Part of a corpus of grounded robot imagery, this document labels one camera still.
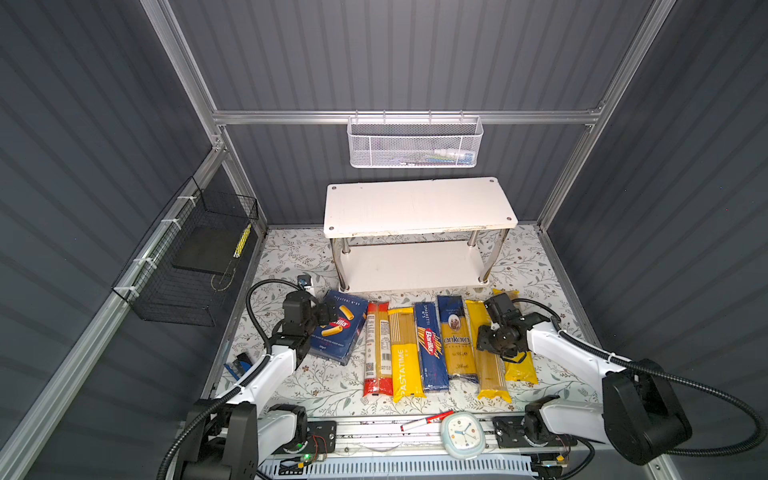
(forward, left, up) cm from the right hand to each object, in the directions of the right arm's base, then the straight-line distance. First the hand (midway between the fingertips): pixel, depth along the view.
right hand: (488, 345), depth 88 cm
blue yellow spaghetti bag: (-2, +9, +1) cm, 10 cm away
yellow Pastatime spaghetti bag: (-9, +25, +2) cm, 26 cm away
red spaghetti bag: (-3, +33, +3) cm, 33 cm away
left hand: (+10, +51, +10) cm, 53 cm away
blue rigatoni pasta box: (-2, +45, +7) cm, 46 cm away
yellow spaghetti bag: (-7, +2, +2) cm, 8 cm away
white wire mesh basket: (+80, +19, +20) cm, 85 cm away
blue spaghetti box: (-6, +17, +3) cm, 19 cm away
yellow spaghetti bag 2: (-8, -8, +2) cm, 11 cm away
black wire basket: (+6, +81, +29) cm, 86 cm away
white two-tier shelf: (+16, +23, +32) cm, 43 cm away
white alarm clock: (-23, +11, +2) cm, 26 cm away
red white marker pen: (-20, +19, +1) cm, 28 cm away
